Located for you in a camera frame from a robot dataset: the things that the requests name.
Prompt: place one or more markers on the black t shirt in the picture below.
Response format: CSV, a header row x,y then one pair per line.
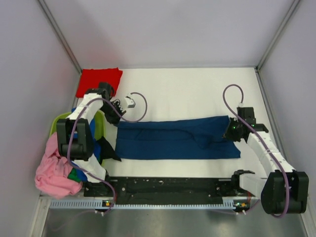
x,y
107,151

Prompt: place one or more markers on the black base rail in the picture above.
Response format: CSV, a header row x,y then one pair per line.
x,y
170,190

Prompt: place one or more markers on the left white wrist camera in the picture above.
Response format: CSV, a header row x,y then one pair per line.
x,y
128,102

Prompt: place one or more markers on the folded red t shirt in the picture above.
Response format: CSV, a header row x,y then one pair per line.
x,y
90,78

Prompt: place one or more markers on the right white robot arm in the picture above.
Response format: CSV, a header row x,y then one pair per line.
x,y
284,189

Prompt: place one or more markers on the bright blue t shirt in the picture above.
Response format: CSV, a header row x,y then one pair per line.
x,y
80,173

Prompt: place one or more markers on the pink t shirt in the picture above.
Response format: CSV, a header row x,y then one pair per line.
x,y
52,174

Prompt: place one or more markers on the green t shirt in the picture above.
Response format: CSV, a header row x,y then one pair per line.
x,y
73,176

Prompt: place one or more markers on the grey slotted cable duct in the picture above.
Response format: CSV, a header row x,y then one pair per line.
x,y
227,204

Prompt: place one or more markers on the aluminium frame post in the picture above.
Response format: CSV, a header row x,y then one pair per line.
x,y
60,36
278,34

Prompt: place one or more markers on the right aluminium frame post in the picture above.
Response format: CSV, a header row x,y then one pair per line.
x,y
278,34

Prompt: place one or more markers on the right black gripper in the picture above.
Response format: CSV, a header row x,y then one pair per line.
x,y
227,134

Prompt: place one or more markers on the green plastic basket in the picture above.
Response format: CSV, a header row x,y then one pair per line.
x,y
97,127

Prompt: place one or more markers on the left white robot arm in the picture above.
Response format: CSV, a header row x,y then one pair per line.
x,y
75,138

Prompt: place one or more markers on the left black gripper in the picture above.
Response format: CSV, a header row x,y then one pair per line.
x,y
114,120

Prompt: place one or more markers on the navy blue t shirt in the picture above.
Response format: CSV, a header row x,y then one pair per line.
x,y
200,138

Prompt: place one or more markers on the left aluminium frame post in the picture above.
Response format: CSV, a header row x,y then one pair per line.
x,y
60,36

